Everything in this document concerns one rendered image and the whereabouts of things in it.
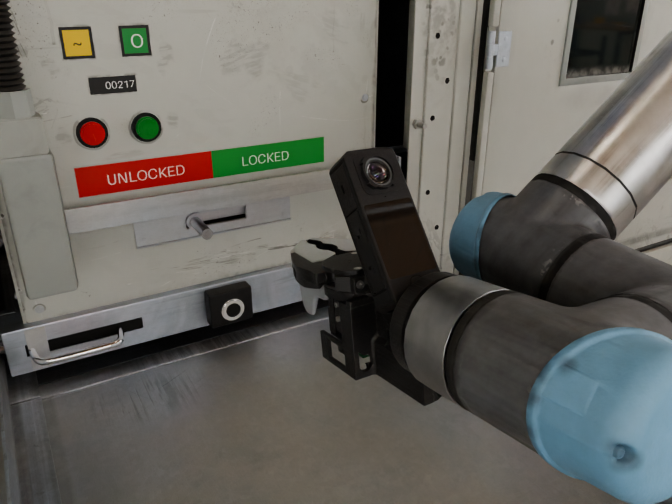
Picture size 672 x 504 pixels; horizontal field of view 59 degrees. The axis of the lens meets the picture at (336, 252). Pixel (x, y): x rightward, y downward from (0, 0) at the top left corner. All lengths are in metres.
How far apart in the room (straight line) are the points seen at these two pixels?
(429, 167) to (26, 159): 0.54
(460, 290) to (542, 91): 0.67
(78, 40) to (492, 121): 0.56
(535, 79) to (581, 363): 0.72
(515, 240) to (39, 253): 0.44
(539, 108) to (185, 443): 0.70
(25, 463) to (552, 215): 0.55
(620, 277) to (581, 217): 0.07
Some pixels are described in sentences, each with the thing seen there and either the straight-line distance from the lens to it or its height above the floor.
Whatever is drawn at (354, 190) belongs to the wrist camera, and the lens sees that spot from 0.40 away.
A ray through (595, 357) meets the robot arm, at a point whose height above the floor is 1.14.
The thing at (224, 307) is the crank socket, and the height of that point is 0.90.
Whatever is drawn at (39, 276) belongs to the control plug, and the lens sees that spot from 0.66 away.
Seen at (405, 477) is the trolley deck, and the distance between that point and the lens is 0.63.
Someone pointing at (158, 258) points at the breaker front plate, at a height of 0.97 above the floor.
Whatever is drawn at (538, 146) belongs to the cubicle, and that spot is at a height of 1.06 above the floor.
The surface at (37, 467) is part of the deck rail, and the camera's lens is 0.70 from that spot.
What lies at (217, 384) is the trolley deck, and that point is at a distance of 0.76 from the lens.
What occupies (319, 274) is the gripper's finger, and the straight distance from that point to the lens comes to 0.44.
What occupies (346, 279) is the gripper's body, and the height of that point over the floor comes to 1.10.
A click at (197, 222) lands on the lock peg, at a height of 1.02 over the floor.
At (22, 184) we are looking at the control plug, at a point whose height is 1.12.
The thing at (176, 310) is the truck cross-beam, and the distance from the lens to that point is 0.82.
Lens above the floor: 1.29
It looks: 24 degrees down
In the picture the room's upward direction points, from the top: straight up
